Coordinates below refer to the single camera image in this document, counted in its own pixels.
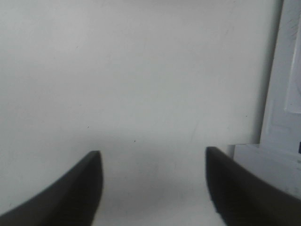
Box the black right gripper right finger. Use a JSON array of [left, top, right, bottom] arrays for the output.
[[205, 146, 301, 226]]

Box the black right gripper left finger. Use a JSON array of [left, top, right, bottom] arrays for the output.
[[0, 151, 103, 226]]

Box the white microwave oven body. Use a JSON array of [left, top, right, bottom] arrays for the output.
[[233, 0, 301, 198]]

